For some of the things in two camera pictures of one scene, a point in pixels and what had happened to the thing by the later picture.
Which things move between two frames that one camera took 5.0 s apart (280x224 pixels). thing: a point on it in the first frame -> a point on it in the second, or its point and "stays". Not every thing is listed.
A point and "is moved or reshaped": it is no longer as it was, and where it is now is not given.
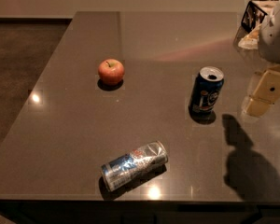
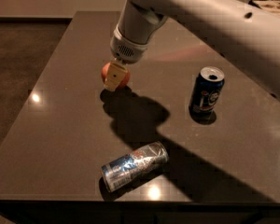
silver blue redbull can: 122,169 stays
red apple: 110,71 is moved or reshaped
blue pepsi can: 206,90 stays
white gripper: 276,37 -> 127,49
